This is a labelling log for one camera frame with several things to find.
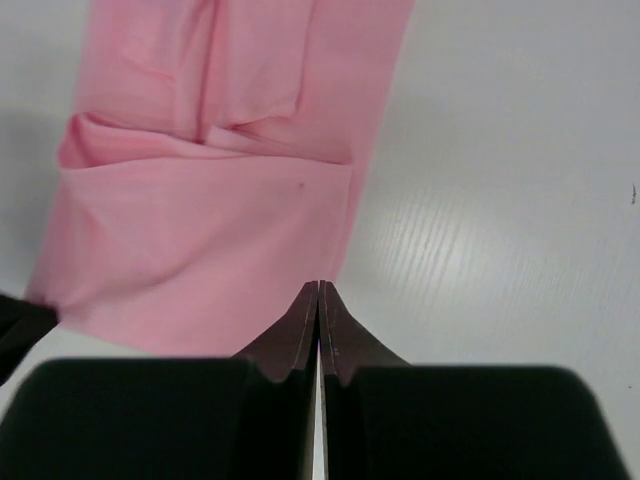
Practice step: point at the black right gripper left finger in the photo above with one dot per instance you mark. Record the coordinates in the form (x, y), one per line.
(248, 416)

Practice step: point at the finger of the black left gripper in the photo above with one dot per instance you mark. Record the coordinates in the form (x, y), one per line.
(23, 324)

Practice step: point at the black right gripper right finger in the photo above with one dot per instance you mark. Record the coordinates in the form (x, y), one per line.
(385, 418)

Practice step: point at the pink t shirt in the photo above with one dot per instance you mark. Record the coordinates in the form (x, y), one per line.
(212, 165)

